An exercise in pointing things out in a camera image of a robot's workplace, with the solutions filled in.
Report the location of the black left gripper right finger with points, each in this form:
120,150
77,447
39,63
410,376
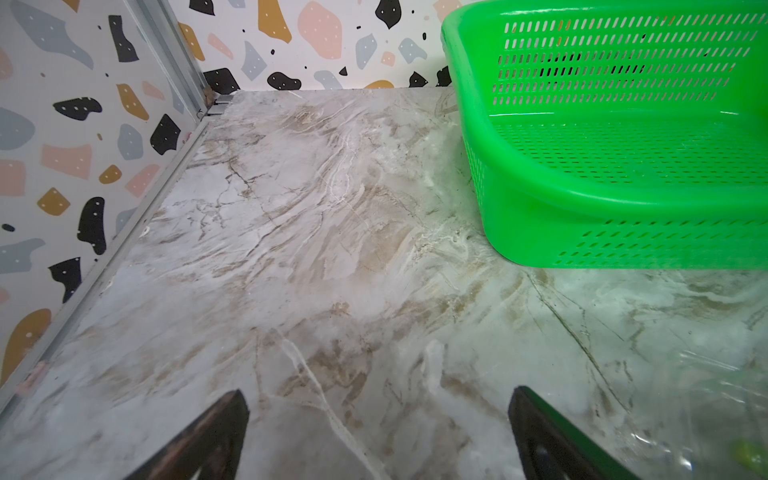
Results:
551,447

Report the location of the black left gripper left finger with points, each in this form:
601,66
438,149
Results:
208,448

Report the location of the clear clamshell container front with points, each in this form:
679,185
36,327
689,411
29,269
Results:
705,419

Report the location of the green plastic basket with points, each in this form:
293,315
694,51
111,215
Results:
616,134

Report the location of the aluminium corner post left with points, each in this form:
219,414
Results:
159,27

